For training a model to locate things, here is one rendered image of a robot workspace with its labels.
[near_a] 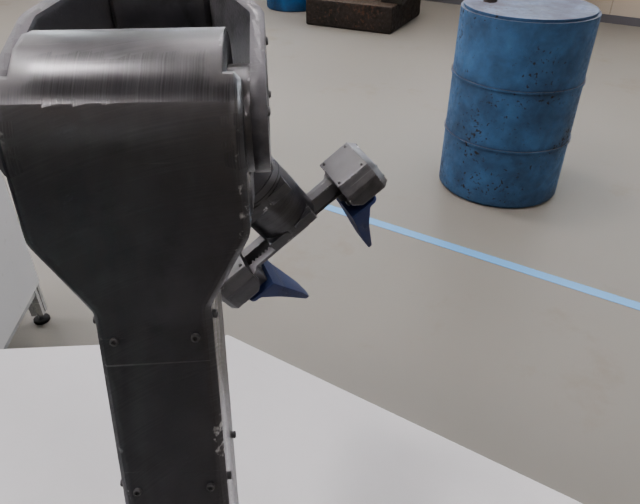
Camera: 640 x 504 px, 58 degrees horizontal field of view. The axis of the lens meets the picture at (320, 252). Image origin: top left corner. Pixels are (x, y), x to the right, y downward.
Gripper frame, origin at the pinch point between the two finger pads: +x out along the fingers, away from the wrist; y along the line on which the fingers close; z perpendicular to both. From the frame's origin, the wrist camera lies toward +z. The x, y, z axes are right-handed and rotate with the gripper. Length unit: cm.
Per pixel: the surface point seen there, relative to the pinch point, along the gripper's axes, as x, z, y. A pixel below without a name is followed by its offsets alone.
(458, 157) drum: 170, 173, -61
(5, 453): 3, 12, 48
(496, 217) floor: 191, 144, -56
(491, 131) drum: 158, 160, -78
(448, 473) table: 31.7, -11.6, 6.4
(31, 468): 5.0, 8.5, 45.9
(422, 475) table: 30.0, -10.6, 9.0
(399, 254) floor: 156, 134, -7
